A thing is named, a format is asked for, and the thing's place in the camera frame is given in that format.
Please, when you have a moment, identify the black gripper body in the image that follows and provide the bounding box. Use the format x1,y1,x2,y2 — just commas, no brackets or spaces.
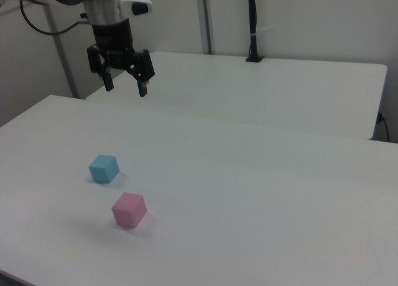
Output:
90,17,136,70

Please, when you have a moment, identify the blue cube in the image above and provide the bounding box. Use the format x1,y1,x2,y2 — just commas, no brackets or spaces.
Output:
88,154,121,185

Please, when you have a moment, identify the thin grey metal frame post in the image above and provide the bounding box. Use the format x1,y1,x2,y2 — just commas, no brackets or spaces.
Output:
41,2,80,99

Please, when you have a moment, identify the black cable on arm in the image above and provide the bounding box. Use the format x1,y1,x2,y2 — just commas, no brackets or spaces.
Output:
19,0,93,36

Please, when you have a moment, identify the white table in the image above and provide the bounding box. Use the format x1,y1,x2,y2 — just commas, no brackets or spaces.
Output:
85,51,389,141

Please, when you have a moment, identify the wide grey metal frame post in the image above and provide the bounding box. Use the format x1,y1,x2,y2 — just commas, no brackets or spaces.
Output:
195,0,216,55

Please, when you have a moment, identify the pink cube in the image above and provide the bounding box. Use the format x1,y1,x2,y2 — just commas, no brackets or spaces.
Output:
111,191,147,228

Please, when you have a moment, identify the black pole with base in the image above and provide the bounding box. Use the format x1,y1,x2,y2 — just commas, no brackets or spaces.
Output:
245,0,266,63

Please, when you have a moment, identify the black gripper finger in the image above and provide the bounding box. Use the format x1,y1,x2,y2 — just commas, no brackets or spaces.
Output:
86,44,116,92
124,48,156,98

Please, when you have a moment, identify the black cable at table edge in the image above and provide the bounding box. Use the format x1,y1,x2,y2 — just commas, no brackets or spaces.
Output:
377,111,391,143

